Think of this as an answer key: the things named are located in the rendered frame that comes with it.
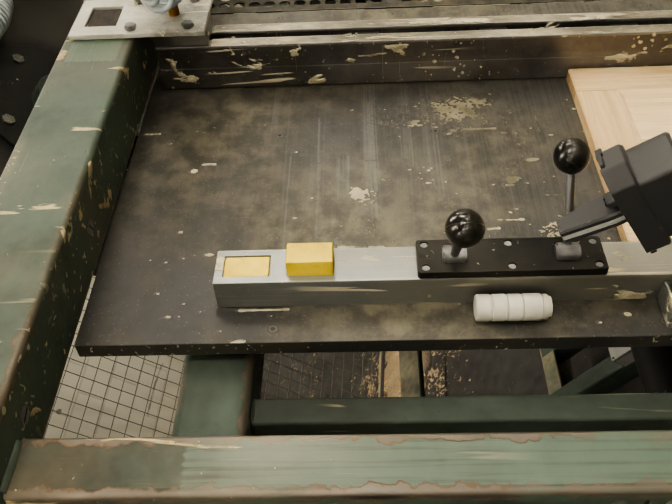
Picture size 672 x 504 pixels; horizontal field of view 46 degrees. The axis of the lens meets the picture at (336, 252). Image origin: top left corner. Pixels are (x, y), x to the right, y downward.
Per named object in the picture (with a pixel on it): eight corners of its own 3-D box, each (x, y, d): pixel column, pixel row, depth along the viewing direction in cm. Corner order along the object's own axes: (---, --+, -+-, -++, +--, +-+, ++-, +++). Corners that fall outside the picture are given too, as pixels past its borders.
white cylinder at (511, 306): (475, 327, 84) (550, 326, 83) (477, 309, 82) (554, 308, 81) (472, 306, 86) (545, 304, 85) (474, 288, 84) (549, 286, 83)
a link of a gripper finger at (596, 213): (557, 220, 77) (618, 193, 74) (563, 243, 75) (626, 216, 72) (550, 210, 76) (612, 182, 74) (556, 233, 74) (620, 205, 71)
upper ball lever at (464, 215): (471, 274, 85) (489, 242, 72) (436, 275, 85) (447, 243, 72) (469, 240, 86) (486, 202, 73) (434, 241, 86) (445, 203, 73)
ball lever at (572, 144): (589, 267, 82) (596, 139, 79) (552, 268, 82) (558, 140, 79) (579, 257, 86) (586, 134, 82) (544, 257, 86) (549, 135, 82)
